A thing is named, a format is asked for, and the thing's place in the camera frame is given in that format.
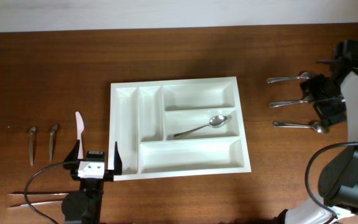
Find white plastic knife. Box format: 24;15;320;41
75;111;85;159

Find steel spoon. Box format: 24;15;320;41
173;114;228;139
273;121;329;134

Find small steel teaspoon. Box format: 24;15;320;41
29;126;36;166
49;124;58;162

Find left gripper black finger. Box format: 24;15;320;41
113;141;122;175
64;139;81;162

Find steel fork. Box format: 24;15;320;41
267;72;316;83
269;96;313;108

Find white plastic cutlery tray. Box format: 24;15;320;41
107;77;251;180

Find small steel teaspoon far left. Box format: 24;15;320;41
29;126;36;166

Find steel tongs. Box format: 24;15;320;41
6;192;70;210

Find steel spoon in tray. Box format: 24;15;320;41
173;114;228;139

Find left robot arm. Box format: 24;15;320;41
62;140;122;224

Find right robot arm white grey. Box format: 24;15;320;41
273;40;358;223

